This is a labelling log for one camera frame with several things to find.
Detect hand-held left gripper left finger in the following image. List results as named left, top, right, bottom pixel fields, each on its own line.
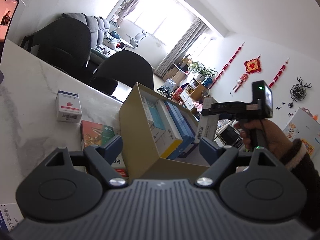
left=41, top=134, right=127, bottom=188

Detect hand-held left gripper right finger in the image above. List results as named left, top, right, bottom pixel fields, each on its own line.
left=195, top=137, right=284, bottom=188

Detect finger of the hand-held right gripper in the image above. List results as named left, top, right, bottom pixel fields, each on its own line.
left=201, top=103, right=234, bottom=119

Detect white green medicine box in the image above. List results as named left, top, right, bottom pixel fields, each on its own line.
left=194, top=97, right=221, bottom=145

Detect green orange medicine box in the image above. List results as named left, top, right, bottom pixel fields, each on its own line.
left=80, top=120, right=129, bottom=179

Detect brown cardboard box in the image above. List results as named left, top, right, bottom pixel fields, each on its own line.
left=119, top=82, right=218, bottom=180

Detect teal medicine box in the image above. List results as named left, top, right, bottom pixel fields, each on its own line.
left=151, top=105, right=167, bottom=140

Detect small white navy medicine box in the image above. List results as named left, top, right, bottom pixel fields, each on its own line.
left=56, top=90, right=83, bottom=123

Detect large white medicine box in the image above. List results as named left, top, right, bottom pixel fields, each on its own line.
left=0, top=201, right=24, bottom=234

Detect person's right forearm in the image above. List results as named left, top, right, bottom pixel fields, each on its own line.
left=279, top=138, right=320, bottom=233

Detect white marble desktop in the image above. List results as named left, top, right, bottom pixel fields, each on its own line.
left=0, top=39, right=160, bottom=233

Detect person's right hand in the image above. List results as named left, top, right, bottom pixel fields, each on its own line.
left=234, top=119, right=294, bottom=158

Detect white low cabinet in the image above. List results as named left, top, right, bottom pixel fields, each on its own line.
left=180, top=90, right=201, bottom=111

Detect wooden shelf cabinet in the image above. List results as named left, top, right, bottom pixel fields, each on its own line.
left=186, top=79, right=208, bottom=106

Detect black microwave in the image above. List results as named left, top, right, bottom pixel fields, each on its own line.
left=216, top=124, right=242, bottom=148

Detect red Chinese knot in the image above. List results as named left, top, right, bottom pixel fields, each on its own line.
left=236, top=56, right=262, bottom=92

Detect potted green plant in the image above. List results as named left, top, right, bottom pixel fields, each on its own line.
left=189, top=61, right=218, bottom=82

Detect blue white paper bag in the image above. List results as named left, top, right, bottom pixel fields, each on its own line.
left=162, top=78, right=178, bottom=93

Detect black folding stands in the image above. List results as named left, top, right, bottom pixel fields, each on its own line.
left=157, top=86, right=173, bottom=97

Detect white refrigerator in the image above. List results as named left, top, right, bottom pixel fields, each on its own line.
left=282, top=106, right=320, bottom=158

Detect small wooden desk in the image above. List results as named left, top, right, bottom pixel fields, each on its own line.
left=165, top=57, right=191, bottom=81

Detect black chair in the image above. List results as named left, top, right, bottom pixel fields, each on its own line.
left=20, top=17, right=92, bottom=80
left=89, top=50, right=154, bottom=103

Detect white office chair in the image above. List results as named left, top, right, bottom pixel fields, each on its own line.
left=126, top=29, right=148, bottom=50

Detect large window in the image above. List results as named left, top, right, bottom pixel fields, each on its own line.
left=125, top=0, right=198, bottom=47

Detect grey sofa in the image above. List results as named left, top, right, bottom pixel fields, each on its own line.
left=61, top=12, right=130, bottom=64

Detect black smartphone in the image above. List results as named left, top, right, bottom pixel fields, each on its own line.
left=0, top=0, right=20, bottom=43

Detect black deer wall stickers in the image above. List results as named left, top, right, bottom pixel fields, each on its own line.
left=276, top=102, right=295, bottom=117

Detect red firecracker string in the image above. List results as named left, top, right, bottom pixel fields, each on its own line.
left=212, top=44, right=245, bottom=88
left=269, top=57, right=291, bottom=86

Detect black wall clock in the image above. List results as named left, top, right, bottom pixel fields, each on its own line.
left=290, top=77, right=313, bottom=103

